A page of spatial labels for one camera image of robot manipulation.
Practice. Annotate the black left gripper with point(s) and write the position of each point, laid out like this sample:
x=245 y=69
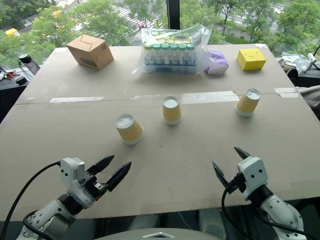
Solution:
x=93 y=186

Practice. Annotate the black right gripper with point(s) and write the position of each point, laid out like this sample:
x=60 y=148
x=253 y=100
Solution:
x=237 y=183

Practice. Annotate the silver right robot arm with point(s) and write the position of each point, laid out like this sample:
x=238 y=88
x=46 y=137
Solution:
x=277 y=210

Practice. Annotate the yellow white paper cup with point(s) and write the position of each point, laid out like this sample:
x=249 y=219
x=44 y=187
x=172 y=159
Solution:
x=171 y=111
x=247 y=103
x=128 y=131

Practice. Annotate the wide white tape strip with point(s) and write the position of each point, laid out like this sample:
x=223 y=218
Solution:
x=210 y=97

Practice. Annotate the long white tape strip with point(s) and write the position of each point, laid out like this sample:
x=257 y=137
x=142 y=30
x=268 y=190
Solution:
x=76 y=99

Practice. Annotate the silver robot torso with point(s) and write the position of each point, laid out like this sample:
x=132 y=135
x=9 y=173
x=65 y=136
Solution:
x=160 y=235

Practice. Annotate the purple plastic packet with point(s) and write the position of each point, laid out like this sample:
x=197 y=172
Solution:
x=216 y=63

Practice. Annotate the beige cloth bundle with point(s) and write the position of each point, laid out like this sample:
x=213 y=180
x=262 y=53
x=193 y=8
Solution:
x=311 y=98

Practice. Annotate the yellow box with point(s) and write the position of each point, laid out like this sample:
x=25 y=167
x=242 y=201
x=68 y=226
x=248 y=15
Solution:
x=251 y=60

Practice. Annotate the pile of clear plastic bags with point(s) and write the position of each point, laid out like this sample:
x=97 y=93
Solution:
x=291 y=61

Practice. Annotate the brown cardboard box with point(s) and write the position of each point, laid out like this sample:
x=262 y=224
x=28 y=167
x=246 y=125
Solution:
x=90 y=51

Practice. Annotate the small black oval gadget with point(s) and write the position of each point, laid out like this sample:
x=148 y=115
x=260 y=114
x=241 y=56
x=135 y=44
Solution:
x=21 y=80

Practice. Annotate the clear bag of capped tubes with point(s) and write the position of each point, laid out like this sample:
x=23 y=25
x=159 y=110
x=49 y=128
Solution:
x=170 y=52

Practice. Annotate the white handheld tool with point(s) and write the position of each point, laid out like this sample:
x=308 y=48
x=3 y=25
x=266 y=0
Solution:
x=311 y=61

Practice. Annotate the black device with round knob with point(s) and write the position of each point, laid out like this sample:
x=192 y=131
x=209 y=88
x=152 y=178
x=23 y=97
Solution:
x=28 y=63

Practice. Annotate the red key bundle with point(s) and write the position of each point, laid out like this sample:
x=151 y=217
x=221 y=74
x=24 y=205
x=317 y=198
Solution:
x=9 y=75

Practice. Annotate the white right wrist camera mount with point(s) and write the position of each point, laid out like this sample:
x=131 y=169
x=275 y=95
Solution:
x=253 y=175

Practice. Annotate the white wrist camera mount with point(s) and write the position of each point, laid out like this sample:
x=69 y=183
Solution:
x=72 y=172
x=253 y=175

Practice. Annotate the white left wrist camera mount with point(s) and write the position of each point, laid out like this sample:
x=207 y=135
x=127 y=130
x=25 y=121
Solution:
x=72 y=172

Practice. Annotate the black window frame post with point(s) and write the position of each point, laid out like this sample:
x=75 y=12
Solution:
x=173 y=13

